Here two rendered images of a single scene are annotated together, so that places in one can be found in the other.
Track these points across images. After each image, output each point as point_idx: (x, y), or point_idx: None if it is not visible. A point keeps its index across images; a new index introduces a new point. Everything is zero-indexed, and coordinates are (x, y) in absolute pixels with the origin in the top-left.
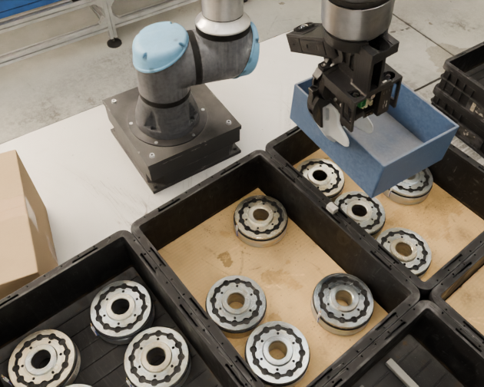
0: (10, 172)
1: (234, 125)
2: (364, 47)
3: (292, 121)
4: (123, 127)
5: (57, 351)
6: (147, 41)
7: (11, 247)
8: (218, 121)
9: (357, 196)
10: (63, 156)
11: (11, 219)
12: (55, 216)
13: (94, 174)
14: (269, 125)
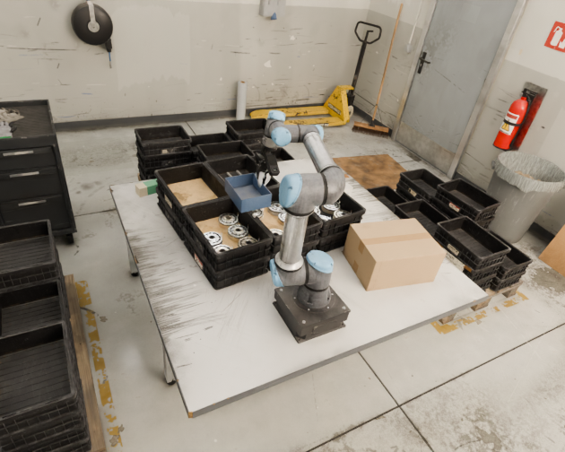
0: (373, 253)
1: (278, 289)
2: None
3: (239, 317)
4: (335, 293)
5: (339, 215)
6: (325, 256)
7: (361, 230)
8: (286, 291)
9: (236, 235)
10: (367, 316)
11: (365, 238)
12: (360, 287)
13: (348, 303)
14: (253, 317)
